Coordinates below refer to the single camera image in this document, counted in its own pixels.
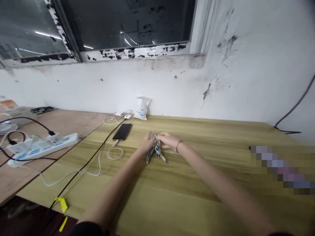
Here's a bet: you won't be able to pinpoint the person's left hand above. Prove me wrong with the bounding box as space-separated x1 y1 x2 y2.
138 131 156 156

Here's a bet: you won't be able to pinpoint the yellow tape strip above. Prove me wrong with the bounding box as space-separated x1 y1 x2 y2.
54 196 68 213

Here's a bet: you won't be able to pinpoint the black smartphone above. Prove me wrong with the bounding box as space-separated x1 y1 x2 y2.
112 123 133 141

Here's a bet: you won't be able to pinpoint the window with peeling frame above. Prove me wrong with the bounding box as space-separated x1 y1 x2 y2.
0 0 212 68

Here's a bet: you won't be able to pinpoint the black wall cable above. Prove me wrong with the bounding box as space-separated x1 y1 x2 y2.
273 73 315 134

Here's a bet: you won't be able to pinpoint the white power strip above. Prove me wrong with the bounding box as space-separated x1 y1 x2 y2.
7 132 81 168

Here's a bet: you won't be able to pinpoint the white box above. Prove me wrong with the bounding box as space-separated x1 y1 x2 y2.
3 106 38 122

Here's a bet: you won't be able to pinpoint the black power cable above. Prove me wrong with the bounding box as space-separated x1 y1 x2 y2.
42 119 127 236

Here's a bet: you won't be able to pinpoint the white charging cable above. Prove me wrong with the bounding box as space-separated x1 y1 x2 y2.
7 139 124 187

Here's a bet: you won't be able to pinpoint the person's right hand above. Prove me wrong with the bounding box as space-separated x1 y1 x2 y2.
154 132 183 152

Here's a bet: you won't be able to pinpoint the black flat objects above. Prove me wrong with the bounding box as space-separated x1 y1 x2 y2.
30 106 59 115

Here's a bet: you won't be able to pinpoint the white round dish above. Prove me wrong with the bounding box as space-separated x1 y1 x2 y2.
0 123 19 135

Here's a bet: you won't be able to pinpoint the white paper bag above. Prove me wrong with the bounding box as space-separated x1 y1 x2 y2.
134 96 152 121

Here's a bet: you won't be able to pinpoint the bundle of patterned pens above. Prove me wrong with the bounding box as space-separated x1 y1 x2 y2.
145 133 169 165

